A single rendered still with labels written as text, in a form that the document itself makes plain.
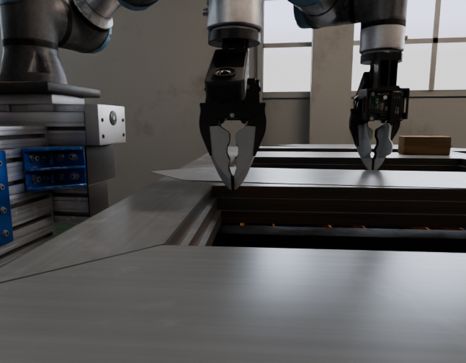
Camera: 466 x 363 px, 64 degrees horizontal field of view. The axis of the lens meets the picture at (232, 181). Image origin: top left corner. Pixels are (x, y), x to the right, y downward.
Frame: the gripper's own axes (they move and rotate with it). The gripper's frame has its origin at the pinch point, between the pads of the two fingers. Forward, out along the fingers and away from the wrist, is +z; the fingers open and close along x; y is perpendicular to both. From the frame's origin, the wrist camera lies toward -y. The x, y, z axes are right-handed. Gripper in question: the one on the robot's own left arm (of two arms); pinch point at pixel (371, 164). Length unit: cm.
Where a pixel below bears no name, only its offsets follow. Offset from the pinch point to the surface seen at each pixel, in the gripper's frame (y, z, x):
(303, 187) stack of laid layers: 21.5, 0.9, -15.2
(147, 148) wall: -259, 16, -125
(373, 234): 13.6, 9.8, -2.9
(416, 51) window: -241, -63, 98
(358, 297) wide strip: 55, 1, -16
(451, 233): 12.1, 9.8, 10.0
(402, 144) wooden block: -34.1, -2.0, 17.7
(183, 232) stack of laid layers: 42, 2, -28
